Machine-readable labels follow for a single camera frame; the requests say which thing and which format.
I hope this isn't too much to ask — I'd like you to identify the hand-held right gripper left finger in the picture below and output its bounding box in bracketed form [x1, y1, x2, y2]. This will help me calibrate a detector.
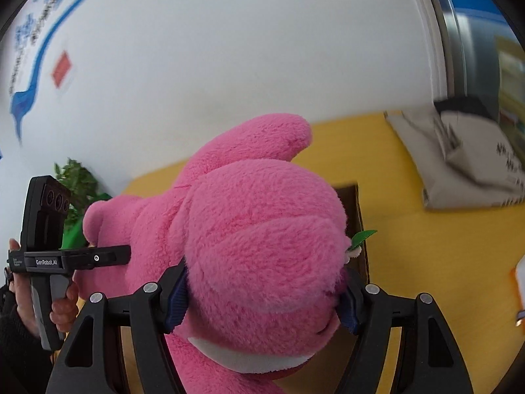
[45, 263, 190, 394]

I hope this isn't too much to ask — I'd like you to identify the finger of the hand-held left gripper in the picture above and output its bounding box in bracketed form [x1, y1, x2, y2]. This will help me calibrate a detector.
[94, 245, 132, 268]

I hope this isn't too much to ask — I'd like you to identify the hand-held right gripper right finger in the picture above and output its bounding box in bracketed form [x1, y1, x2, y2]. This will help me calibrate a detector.
[337, 273, 472, 394]

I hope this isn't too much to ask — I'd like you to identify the brown cardboard box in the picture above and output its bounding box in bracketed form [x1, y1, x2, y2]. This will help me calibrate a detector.
[334, 183, 372, 286]

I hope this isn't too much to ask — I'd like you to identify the pink plush bear toy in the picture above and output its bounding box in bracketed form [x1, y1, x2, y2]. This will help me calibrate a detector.
[76, 113, 362, 394]

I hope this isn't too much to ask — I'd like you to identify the person's left forearm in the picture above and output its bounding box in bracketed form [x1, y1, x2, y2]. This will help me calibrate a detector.
[0, 283, 52, 394]

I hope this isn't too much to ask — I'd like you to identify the person's left hand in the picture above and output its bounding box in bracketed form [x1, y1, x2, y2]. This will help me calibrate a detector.
[6, 238, 80, 343]

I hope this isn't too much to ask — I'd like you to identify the green potted plant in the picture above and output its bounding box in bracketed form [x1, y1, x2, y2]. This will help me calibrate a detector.
[53, 158, 113, 249]

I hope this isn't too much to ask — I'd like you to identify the white and orange object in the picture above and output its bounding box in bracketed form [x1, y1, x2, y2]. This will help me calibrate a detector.
[510, 254, 525, 328]

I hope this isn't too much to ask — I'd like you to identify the beige printed tote bag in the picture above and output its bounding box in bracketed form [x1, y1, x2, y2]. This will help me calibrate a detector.
[384, 96, 525, 211]

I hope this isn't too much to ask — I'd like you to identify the metal door frame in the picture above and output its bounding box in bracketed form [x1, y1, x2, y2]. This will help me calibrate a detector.
[422, 0, 499, 109]

